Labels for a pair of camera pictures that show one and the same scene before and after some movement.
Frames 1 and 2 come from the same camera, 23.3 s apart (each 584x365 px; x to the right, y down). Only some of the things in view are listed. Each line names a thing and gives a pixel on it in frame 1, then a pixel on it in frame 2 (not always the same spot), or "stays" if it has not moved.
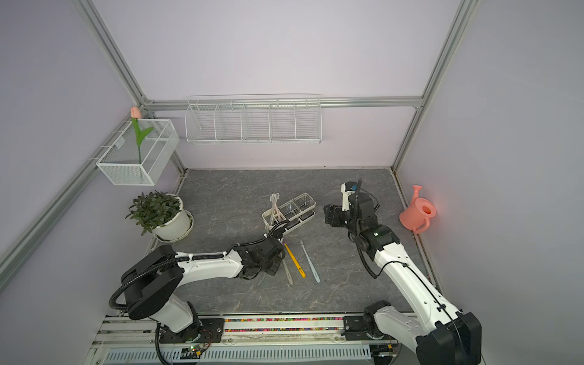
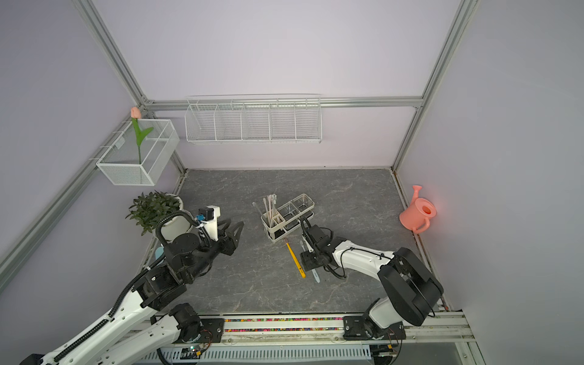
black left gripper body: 271,268 → 208,255
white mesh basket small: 138,150 stays
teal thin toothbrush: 314,272 stays
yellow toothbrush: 295,261 stays
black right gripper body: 356,229 → 316,253
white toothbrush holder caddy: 296,211 stays
